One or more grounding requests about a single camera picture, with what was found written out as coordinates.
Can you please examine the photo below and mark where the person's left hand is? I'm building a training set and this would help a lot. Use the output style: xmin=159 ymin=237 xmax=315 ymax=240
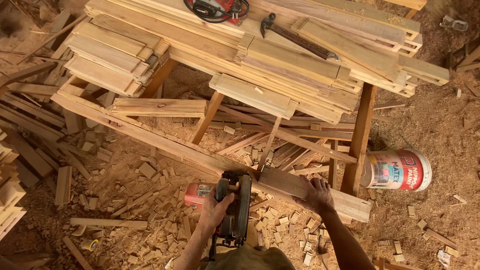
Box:
xmin=197 ymin=187 xmax=235 ymax=235

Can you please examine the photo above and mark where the person's right hand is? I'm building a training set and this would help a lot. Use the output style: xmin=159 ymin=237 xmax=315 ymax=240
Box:
xmin=292 ymin=176 xmax=336 ymax=217

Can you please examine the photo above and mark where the red and black circular saw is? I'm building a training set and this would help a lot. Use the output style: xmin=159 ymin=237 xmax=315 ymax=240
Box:
xmin=184 ymin=170 xmax=253 ymax=262

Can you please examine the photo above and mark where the short grey wooden board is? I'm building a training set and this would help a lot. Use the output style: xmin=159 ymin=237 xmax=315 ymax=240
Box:
xmin=257 ymin=166 xmax=313 ymax=200

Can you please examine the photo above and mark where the heap of small wood offcuts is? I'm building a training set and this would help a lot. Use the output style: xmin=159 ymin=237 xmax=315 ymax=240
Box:
xmin=54 ymin=124 xmax=331 ymax=268

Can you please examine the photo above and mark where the person's olive shirt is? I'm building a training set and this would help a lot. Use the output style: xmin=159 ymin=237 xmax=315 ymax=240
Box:
xmin=202 ymin=244 xmax=297 ymax=270

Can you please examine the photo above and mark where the white and red paint bucket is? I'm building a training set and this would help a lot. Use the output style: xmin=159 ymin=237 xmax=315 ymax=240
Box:
xmin=359 ymin=148 xmax=433 ymax=192

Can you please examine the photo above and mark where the long wooden plank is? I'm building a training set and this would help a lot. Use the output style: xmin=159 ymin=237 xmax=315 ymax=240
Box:
xmin=50 ymin=92 xmax=372 ymax=223

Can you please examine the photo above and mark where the flat bundle of wooden boards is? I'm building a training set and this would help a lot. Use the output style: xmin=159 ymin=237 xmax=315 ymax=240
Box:
xmin=111 ymin=97 xmax=208 ymax=118

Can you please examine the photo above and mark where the yellow tape roll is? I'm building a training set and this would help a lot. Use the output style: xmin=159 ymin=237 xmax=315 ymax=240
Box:
xmin=80 ymin=239 xmax=100 ymax=252

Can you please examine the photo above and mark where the wooden workbench piled with planks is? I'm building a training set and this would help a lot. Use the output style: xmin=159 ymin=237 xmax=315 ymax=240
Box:
xmin=84 ymin=0 xmax=451 ymax=197

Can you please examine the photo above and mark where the white paper scrap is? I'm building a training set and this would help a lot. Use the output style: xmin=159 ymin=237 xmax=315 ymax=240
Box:
xmin=436 ymin=250 xmax=452 ymax=269

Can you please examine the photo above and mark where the black claw hammer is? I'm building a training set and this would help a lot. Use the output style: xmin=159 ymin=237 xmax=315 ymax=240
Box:
xmin=259 ymin=13 xmax=340 ymax=62

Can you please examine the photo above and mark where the stack of short tenoned boards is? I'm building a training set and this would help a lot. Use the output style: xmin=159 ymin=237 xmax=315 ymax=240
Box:
xmin=64 ymin=14 xmax=172 ymax=98

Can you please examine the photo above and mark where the stack of pale wooden pieces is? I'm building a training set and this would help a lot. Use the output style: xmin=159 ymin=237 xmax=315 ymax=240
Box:
xmin=0 ymin=127 xmax=28 ymax=241

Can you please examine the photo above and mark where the grey metal clamp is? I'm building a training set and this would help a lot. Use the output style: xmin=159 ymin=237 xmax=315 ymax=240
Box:
xmin=439 ymin=15 xmax=469 ymax=32

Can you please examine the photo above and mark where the red power tool with cable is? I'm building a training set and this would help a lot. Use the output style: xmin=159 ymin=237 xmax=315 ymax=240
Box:
xmin=182 ymin=0 xmax=250 ymax=26

